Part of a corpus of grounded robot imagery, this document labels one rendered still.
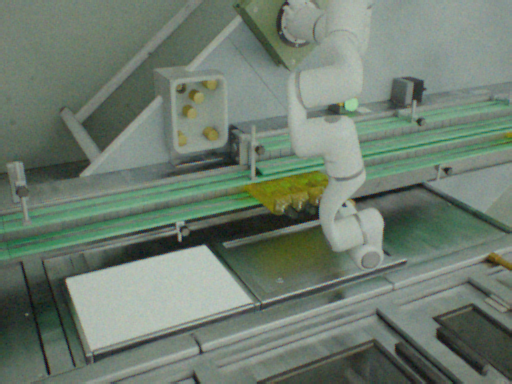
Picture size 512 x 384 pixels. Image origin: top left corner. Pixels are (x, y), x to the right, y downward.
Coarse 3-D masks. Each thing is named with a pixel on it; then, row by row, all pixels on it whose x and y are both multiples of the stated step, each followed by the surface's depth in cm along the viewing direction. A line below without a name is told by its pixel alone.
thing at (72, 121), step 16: (192, 0) 218; (176, 16) 218; (160, 32) 217; (144, 48) 217; (128, 64) 217; (112, 80) 216; (96, 96) 216; (64, 112) 224; (80, 112) 215; (80, 128) 204; (80, 144) 194
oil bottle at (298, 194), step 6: (276, 180) 173; (282, 180) 173; (288, 180) 173; (282, 186) 169; (288, 186) 169; (294, 186) 169; (288, 192) 166; (294, 192) 165; (300, 192) 165; (306, 192) 165; (294, 198) 163; (300, 198) 163; (306, 198) 164; (294, 204) 164; (300, 210) 165
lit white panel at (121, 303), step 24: (144, 264) 156; (168, 264) 156; (192, 264) 157; (216, 264) 157; (72, 288) 146; (96, 288) 146; (120, 288) 146; (144, 288) 146; (168, 288) 146; (192, 288) 146; (216, 288) 146; (240, 288) 146; (96, 312) 137; (120, 312) 137; (144, 312) 137; (168, 312) 137; (192, 312) 137; (216, 312) 137; (96, 336) 129; (120, 336) 129
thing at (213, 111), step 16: (176, 80) 159; (192, 80) 161; (224, 80) 165; (176, 96) 168; (208, 96) 173; (224, 96) 167; (176, 112) 170; (208, 112) 175; (224, 112) 170; (176, 128) 164; (192, 128) 174; (224, 128) 172; (176, 144) 166; (192, 144) 172; (208, 144) 172
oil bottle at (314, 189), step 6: (300, 174) 176; (306, 174) 176; (294, 180) 173; (300, 180) 172; (306, 180) 172; (312, 180) 172; (300, 186) 170; (306, 186) 168; (312, 186) 168; (318, 186) 168; (312, 192) 166; (318, 192) 166; (312, 198) 166; (312, 204) 167; (318, 204) 167
